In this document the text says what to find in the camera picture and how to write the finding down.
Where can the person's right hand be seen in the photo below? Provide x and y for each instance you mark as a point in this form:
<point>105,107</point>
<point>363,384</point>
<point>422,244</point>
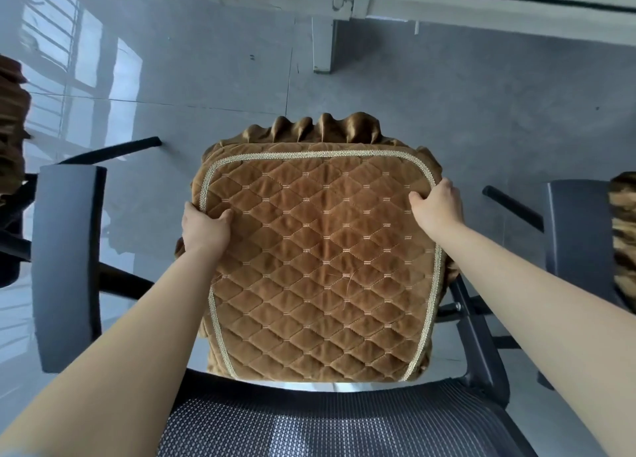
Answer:
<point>439,213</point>

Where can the person's left hand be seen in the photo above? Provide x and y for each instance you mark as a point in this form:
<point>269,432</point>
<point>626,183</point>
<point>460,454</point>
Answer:
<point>206,233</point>

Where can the black office chair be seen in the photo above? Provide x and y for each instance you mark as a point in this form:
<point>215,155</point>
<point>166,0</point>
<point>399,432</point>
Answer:
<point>114,148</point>
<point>67,273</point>
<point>512,205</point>

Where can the brown quilted cushion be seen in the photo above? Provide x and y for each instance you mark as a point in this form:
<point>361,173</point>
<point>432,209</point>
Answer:
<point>323,273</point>
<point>12,133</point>
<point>625,238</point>

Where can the person's left forearm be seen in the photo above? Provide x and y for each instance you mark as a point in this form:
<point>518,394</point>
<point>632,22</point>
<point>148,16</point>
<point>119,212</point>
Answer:
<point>124,357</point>

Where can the person's right forearm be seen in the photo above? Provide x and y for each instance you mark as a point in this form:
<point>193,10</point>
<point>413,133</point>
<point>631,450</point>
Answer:
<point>546,322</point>

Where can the striped wooden table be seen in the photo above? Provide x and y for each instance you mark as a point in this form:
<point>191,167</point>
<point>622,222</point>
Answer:
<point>497,11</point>

